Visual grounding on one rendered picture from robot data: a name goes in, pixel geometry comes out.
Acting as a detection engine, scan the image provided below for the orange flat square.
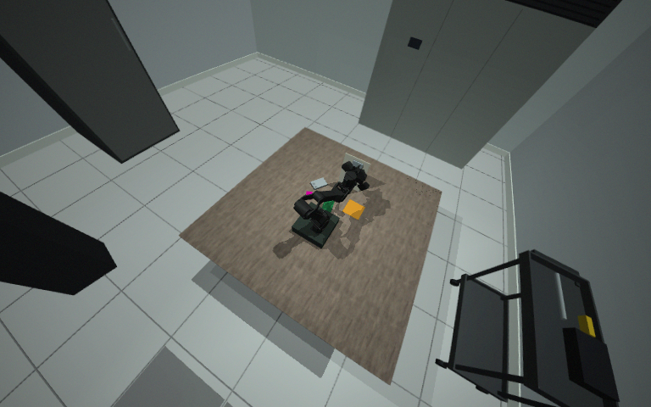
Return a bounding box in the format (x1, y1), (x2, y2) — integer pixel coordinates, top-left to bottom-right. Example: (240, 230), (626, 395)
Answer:
(342, 199), (365, 220)

